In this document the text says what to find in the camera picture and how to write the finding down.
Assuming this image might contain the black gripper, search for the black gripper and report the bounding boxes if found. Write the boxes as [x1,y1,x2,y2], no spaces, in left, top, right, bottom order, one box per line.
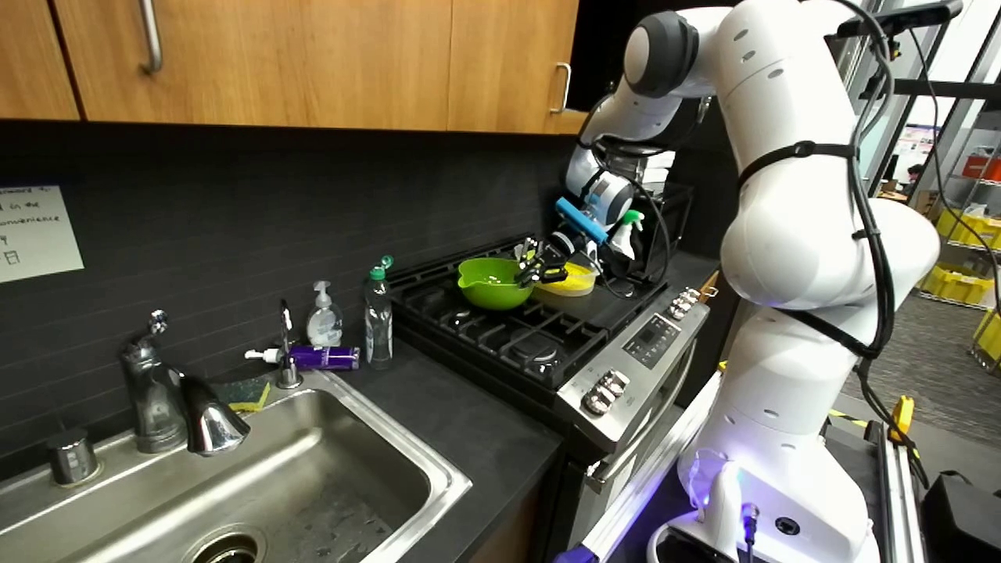
[520,218,593,289]

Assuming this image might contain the yellow strainer bowl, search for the yellow strainer bowl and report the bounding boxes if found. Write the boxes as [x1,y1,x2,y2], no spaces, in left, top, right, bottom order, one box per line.
[533,261,601,304]

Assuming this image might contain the green plastic bowl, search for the green plastic bowl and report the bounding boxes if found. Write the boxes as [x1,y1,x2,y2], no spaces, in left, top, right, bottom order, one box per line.
[454,253,539,317]

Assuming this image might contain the black stove top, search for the black stove top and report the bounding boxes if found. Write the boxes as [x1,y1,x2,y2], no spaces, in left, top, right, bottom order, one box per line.
[386,241,730,563]

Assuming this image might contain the white spray bottle green trigger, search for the white spray bottle green trigger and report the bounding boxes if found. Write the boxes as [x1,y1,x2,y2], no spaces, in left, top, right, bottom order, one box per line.
[607,206,649,266]

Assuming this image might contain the clear bottle green cap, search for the clear bottle green cap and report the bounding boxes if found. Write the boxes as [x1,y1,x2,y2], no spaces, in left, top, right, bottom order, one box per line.
[360,253,400,369]

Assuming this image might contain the clear soap pump bottle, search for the clear soap pump bottle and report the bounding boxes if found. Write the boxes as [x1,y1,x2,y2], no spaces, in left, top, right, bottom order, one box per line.
[302,278,347,352]

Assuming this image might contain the upright dish brush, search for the upright dish brush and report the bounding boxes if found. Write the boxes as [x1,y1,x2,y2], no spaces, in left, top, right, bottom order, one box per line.
[274,297,307,394]

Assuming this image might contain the green yellow sponge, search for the green yellow sponge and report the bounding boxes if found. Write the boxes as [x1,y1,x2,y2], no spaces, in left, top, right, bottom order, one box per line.
[219,374,277,416]

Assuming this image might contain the stainless steel sink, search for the stainless steel sink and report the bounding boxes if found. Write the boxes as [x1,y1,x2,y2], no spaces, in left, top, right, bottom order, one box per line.
[0,369,476,563]

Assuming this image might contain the chrome faucet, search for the chrome faucet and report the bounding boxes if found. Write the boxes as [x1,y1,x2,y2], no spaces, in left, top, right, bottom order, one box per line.
[116,304,254,459]

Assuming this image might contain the yellow storage crates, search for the yellow storage crates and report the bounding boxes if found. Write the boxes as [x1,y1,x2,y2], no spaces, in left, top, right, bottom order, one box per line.
[924,201,1001,369]

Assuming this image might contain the metal shelving rack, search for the metal shelving rack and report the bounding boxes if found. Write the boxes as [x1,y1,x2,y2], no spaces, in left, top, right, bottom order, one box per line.
[833,0,1001,212]

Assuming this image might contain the black case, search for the black case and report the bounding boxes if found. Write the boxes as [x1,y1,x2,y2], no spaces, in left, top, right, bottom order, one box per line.
[921,468,1001,563]

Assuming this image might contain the white paper sign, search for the white paper sign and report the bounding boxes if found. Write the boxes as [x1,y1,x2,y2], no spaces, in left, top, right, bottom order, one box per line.
[0,185,86,289]

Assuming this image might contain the chrome sink cap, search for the chrome sink cap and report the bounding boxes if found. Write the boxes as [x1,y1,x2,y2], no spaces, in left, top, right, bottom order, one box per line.
[47,427,102,488]

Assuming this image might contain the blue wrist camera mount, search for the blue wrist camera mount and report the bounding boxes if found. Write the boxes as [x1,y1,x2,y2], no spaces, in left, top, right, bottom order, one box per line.
[549,195,611,248]

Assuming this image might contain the black wire rack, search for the black wire rack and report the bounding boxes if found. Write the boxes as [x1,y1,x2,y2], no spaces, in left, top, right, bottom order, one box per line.
[597,139,696,289]

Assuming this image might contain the silver cabinet handle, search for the silver cabinet handle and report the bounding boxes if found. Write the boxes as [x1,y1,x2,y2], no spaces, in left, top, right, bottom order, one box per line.
[547,59,575,119]
[133,0,168,77]

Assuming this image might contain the wooden wall cabinets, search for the wooden wall cabinets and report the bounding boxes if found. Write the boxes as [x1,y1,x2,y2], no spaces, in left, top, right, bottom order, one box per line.
[0,0,602,140]

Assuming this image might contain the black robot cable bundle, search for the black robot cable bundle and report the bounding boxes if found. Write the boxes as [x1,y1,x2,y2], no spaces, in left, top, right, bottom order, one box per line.
[806,0,901,369]

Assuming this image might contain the aluminium rail with yellow clip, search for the aluminium rail with yellow clip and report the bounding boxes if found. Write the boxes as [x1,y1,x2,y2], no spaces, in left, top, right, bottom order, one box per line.
[873,390,933,563]

